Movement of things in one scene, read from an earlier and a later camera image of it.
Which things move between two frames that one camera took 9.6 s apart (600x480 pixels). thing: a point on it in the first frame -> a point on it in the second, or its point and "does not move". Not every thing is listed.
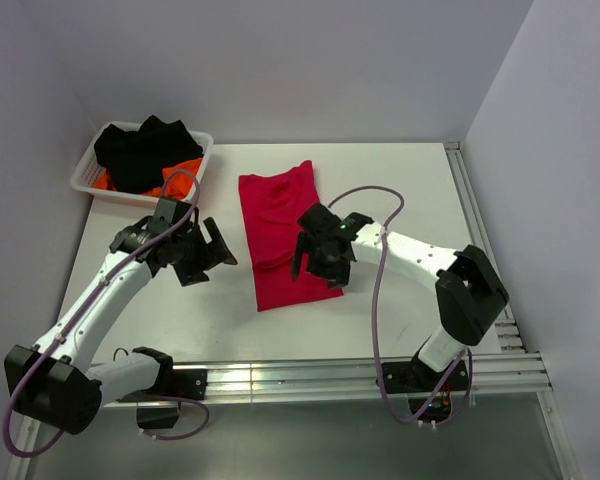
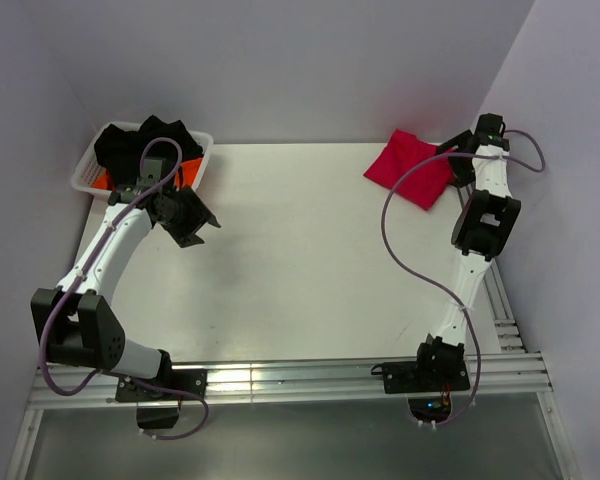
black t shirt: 135,160 does not move
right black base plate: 416,377 does not move
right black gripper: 342,267 -> 462,176
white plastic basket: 89,167 does not move
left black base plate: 186,384 does not move
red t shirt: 272,204 -> 425,184
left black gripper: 212,254 -> 198,214
